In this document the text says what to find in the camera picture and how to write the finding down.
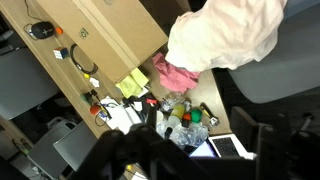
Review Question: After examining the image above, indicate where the bright pink cloth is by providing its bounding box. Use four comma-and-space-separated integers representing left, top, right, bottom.
152, 52, 201, 94

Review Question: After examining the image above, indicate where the clear plastic bag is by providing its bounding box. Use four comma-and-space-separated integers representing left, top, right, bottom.
156, 91, 210, 150

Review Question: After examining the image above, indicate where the green ball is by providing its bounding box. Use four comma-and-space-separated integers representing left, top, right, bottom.
190, 109, 203, 124

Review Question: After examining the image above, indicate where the small clear plastic bottle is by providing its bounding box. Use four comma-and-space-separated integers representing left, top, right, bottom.
162, 92, 185, 112

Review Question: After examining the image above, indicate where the green black gadget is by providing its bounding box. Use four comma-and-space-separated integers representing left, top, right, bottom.
79, 89, 100, 106

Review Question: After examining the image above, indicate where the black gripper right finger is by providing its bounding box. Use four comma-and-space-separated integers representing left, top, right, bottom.
229, 106, 280, 180

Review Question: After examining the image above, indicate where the yellow handled adjustable wrench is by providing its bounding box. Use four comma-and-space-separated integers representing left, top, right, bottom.
199, 102, 220, 128

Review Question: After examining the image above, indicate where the silver laptop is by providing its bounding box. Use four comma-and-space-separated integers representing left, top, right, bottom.
188, 133, 258, 161

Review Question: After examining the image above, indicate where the light pink cloth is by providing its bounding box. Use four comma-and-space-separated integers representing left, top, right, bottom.
165, 0, 288, 73

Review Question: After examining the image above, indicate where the large cardboard box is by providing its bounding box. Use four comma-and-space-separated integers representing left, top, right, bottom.
36, 0, 169, 84

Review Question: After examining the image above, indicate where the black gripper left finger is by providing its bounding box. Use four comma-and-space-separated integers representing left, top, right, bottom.
71, 123, 162, 180

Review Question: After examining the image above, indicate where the rubik's cube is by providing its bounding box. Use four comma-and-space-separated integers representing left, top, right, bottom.
53, 46, 70, 60

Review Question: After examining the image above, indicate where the yellow cloth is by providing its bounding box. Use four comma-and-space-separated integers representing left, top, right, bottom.
115, 68, 150, 99

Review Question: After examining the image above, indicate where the orange ball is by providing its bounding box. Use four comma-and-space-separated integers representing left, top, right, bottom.
89, 103, 102, 116

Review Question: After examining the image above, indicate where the grey office chair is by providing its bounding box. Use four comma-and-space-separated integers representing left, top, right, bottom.
0, 46, 61, 121
28, 119, 98, 180

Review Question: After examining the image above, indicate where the spray bottle yellow liquid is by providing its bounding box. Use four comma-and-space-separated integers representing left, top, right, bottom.
164, 104, 186, 140

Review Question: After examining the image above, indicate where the thin black speaker cable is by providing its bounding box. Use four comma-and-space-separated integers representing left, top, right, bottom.
22, 0, 45, 38

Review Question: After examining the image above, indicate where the black looped cable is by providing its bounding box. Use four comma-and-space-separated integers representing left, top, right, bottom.
69, 43, 100, 76

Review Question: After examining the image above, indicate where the small white tag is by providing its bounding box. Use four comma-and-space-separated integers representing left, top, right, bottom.
89, 76, 101, 88

